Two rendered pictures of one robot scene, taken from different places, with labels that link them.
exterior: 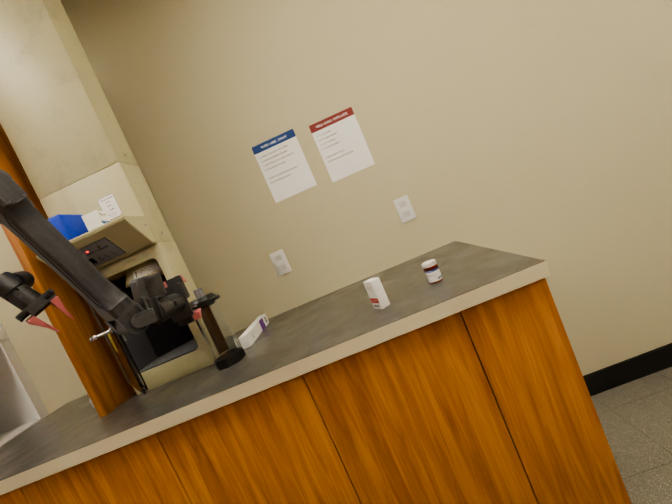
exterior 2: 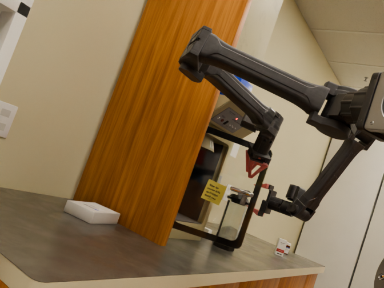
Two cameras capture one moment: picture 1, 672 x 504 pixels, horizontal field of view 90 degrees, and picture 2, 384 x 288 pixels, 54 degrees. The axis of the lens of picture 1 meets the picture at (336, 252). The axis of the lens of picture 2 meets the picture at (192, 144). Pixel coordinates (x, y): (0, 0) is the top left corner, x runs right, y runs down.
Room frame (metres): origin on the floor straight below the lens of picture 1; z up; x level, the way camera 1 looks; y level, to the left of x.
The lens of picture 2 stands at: (0.47, 2.06, 1.20)
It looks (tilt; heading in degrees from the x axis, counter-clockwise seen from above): 4 degrees up; 301
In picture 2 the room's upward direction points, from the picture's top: 20 degrees clockwise
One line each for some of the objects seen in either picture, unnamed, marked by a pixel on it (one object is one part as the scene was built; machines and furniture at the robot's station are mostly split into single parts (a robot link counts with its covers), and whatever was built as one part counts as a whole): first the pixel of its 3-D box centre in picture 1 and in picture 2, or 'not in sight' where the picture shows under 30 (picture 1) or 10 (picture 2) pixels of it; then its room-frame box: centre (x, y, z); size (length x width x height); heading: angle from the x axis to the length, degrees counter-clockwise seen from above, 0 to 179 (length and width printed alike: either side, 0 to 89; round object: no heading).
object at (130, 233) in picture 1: (98, 249); (234, 120); (1.13, 0.72, 1.46); 0.32 x 0.11 x 0.10; 86
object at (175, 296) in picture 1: (172, 304); (275, 203); (0.94, 0.48, 1.20); 0.07 x 0.07 x 0.10; 86
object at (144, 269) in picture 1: (148, 271); not in sight; (1.28, 0.68, 1.34); 0.18 x 0.18 x 0.05
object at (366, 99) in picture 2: not in sight; (367, 107); (0.59, 1.25, 1.45); 0.09 x 0.08 x 0.12; 56
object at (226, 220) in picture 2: (110, 333); (220, 187); (1.07, 0.77, 1.19); 0.30 x 0.01 x 0.40; 40
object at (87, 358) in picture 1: (69, 224); (178, 48); (1.36, 0.92, 1.64); 0.49 x 0.03 x 1.40; 176
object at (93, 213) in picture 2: not in sight; (92, 212); (1.36, 1.05, 0.96); 0.16 x 0.12 x 0.04; 97
